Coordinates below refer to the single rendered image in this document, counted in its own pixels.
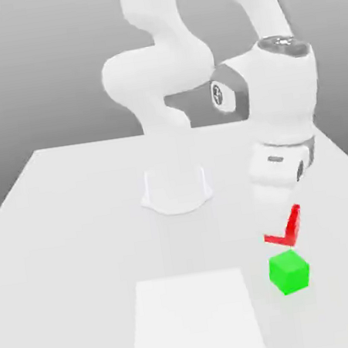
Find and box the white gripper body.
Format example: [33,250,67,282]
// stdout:
[248,172,304,218]

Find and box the small green cube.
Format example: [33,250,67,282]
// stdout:
[265,247,314,299]

